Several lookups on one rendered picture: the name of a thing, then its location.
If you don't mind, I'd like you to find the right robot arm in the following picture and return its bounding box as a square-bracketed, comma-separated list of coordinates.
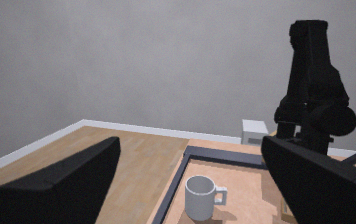
[273, 20, 356, 149]

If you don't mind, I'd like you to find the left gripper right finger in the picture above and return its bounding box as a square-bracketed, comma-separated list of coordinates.
[261, 136, 356, 224]

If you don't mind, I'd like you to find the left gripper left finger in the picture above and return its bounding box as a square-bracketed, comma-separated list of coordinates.
[0, 136, 121, 224]

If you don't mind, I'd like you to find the grey mug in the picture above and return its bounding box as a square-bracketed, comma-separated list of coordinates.
[185, 175, 227, 221]

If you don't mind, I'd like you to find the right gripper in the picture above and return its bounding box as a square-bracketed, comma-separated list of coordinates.
[297, 129, 334, 157]

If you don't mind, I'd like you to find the wooden ball-in-hole puzzle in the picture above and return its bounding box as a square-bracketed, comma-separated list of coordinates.
[281, 197, 297, 224]

